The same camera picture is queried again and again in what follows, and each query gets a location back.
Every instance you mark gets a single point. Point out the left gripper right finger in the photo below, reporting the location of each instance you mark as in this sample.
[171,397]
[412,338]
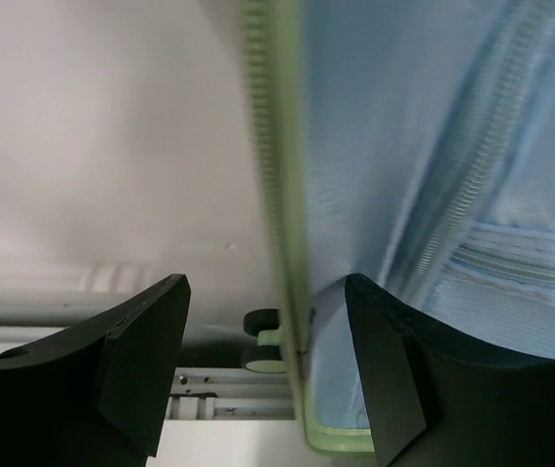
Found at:
[436,396]

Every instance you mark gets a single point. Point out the green suitcase with blue lining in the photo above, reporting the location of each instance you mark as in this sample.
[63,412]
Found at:
[412,142]

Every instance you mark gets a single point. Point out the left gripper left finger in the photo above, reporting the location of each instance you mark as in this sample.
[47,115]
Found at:
[95,393]

